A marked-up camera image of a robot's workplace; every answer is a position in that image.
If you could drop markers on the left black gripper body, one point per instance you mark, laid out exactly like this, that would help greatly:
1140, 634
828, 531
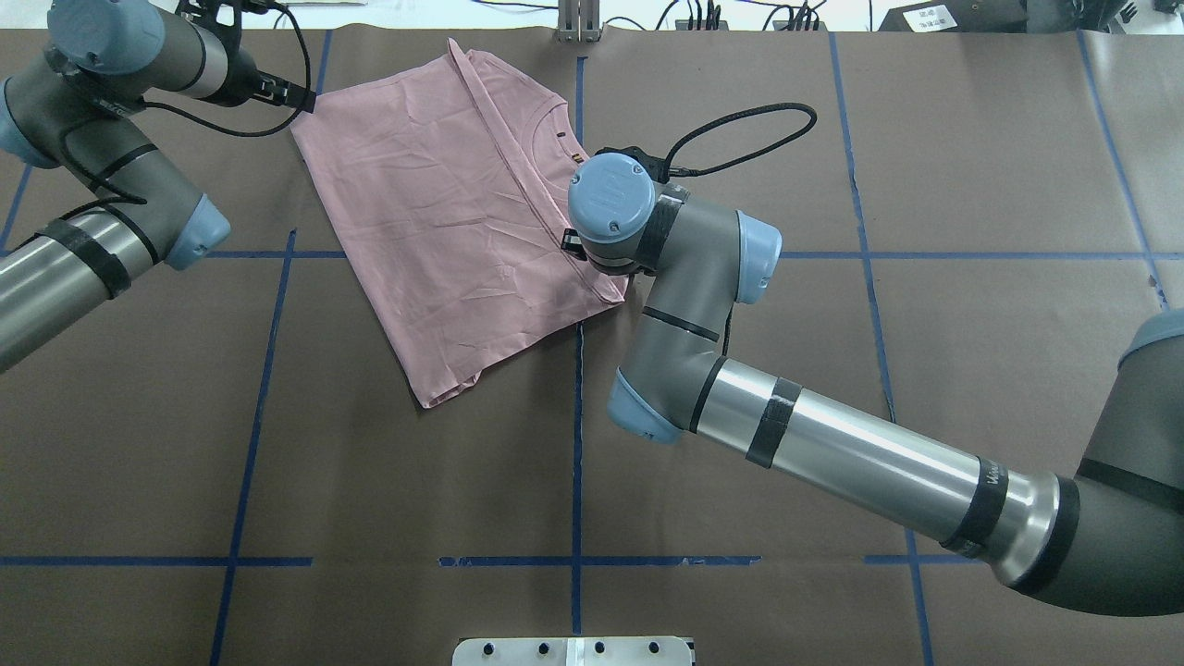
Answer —
242, 78

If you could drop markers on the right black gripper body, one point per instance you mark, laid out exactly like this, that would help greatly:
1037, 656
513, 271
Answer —
573, 243

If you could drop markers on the pink Snoopy t-shirt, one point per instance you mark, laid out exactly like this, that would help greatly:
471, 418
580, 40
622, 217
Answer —
447, 188

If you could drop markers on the right silver-grey robot arm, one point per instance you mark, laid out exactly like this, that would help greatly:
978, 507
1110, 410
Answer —
1104, 539

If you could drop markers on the left silver-grey robot arm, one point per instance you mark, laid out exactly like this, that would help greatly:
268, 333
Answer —
72, 108

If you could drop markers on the black device with label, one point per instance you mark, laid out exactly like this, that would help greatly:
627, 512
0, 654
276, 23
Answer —
956, 16

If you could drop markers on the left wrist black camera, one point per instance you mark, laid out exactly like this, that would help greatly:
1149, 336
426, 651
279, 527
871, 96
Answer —
224, 13

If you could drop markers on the aluminium frame post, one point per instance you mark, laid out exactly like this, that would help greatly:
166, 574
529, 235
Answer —
579, 21

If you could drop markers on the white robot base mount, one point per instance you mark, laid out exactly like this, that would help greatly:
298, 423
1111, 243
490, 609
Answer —
576, 650

